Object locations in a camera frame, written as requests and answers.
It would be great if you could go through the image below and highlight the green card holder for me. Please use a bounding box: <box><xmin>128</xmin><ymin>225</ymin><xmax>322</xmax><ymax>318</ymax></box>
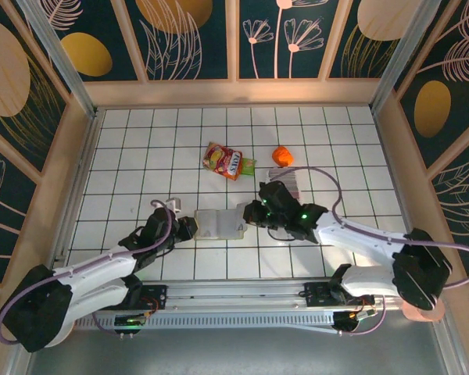
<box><xmin>193</xmin><ymin>208</ymin><xmax>248</xmax><ymax>241</ymax></box>

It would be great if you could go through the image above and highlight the small green snack packet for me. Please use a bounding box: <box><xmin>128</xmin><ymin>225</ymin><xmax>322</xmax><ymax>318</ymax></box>
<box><xmin>240</xmin><ymin>155</ymin><xmax>257</xmax><ymax>176</ymax></box>

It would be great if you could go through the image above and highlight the orange crumpled ball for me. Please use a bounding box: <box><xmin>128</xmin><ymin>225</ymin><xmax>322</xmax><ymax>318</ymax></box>
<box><xmin>271</xmin><ymin>145</ymin><xmax>295</xmax><ymax>168</ymax></box>

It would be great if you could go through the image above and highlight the red and yellow candy bag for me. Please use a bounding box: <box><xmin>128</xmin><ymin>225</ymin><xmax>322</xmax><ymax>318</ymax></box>
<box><xmin>202</xmin><ymin>141</ymin><xmax>244</xmax><ymax>181</ymax></box>

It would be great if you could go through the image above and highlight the black controller board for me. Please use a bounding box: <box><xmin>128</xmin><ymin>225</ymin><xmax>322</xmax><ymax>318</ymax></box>
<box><xmin>333</xmin><ymin>310</ymin><xmax>378</xmax><ymax>337</ymax></box>
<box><xmin>114</xmin><ymin>314</ymin><xmax>146</xmax><ymax>338</ymax></box>

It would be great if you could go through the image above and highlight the white bowl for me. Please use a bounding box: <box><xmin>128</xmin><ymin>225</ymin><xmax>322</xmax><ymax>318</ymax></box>
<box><xmin>48</xmin><ymin>326</ymin><xmax>76</xmax><ymax>348</ymax></box>

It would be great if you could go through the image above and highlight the pink plastic cup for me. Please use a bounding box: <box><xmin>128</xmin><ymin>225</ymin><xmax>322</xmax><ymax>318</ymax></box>
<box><xmin>401</xmin><ymin>302</ymin><xmax>446</xmax><ymax>323</ymax></box>

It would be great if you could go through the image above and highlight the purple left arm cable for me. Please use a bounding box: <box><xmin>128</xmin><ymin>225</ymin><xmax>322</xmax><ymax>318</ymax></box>
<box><xmin>0</xmin><ymin>198</ymin><xmax>177</xmax><ymax>347</ymax></box>

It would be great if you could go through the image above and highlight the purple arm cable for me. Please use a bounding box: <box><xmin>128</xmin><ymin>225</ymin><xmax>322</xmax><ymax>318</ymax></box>
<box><xmin>0</xmin><ymin>198</ymin><xmax>177</xmax><ymax>347</ymax></box>
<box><xmin>263</xmin><ymin>166</ymin><xmax>469</xmax><ymax>337</ymax></box>

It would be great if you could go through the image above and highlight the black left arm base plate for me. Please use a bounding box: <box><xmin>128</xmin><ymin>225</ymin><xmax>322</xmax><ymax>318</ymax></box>
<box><xmin>96</xmin><ymin>284</ymin><xmax>169</xmax><ymax>312</ymax></box>

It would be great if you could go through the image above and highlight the aluminium mounting rail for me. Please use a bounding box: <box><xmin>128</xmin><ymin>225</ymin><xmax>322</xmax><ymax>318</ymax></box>
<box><xmin>23</xmin><ymin>277</ymin><xmax>442</xmax><ymax>313</ymax></box>

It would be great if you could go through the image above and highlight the grey slotted cable duct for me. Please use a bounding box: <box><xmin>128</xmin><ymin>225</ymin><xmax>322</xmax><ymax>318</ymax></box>
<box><xmin>73</xmin><ymin>312</ymin><xmax>337</xmax><ymax>331</ymax></box>

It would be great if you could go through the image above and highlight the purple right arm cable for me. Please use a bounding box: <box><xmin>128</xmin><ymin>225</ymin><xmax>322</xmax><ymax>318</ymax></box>
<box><xmin>263</xmin><ymin>166</ymin><xmax>469</xmax><ymax>337</ymax></box>

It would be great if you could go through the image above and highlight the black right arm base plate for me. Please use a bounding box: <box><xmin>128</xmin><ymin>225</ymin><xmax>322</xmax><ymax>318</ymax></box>
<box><xmin>304</xmin><ymin>281</ymin><xmax>375</xmax><ymax>309</ymax></box>

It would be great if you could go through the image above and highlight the aluminium frame post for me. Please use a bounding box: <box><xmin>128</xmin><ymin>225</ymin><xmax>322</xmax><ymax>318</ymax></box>
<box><xmin>369</xmin><ymin>0</ymin><xmax>441</xmax><ymax>114</ymax></box>
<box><xmin>14</xmin><ymin>0</ymin><xmax>99</xmax><ymax>119</ymax></box>

